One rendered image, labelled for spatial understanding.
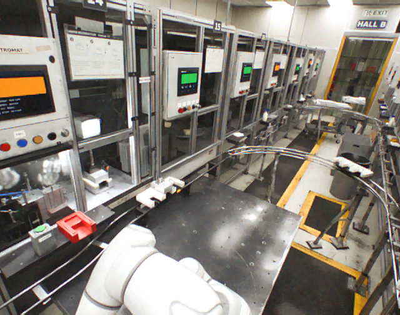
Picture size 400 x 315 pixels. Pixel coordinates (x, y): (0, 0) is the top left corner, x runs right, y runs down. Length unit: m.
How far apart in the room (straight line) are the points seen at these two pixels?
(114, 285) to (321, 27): 9.02
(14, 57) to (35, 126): 0.28
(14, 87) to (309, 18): 8.81
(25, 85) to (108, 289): 0.85
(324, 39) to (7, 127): 8.77
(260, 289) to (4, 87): 1.50
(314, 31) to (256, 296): 8.54
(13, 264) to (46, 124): 0.64
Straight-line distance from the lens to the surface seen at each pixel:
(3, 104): 1.16
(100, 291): 0.64
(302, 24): 9.33
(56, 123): 1.27
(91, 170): 1.69
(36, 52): 1.21
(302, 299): 2.42
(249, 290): 1.46
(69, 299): 1.47
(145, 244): 0.61
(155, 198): 1.72
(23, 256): 1.42
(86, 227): 1.44
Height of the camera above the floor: 1.85
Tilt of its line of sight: 26 degrees down
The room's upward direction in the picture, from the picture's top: 5 degrees clockwise
